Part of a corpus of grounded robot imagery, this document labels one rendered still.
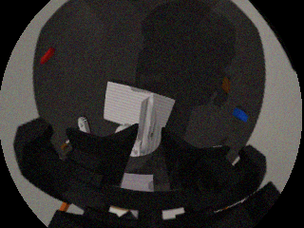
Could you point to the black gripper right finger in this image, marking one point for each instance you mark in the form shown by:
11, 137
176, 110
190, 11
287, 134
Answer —
182, 158

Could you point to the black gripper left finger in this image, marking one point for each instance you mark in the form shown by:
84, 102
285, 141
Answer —
114, 150

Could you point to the blue rectangular block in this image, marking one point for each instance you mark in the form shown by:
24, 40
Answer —
239, 114

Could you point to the orange flat plate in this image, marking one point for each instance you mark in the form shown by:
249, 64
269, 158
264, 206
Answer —
225, 85

